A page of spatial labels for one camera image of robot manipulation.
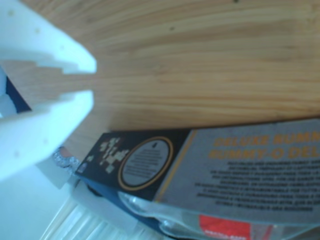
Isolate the grey cardboard box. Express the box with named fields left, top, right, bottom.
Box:
left=74, top=117, right=320, bottom=240

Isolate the clear bottle Coca-Cola red label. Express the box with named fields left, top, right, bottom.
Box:
left=118, top=191, right=320, bottom=240

